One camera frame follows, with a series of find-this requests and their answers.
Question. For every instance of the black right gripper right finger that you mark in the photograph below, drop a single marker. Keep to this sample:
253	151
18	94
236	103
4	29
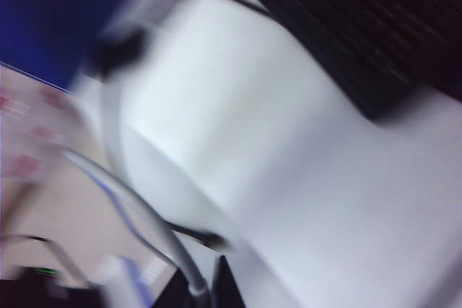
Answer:
227	286

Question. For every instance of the white raised desk board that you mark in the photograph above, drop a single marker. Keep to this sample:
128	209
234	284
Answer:
288	178

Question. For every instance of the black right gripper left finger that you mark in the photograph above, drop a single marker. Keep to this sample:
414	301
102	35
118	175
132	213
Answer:
175	291

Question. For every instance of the wide blue partition panel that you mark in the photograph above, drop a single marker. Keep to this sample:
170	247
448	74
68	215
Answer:
43	8

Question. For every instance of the black keyboard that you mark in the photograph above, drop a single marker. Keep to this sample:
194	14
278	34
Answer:
361	34

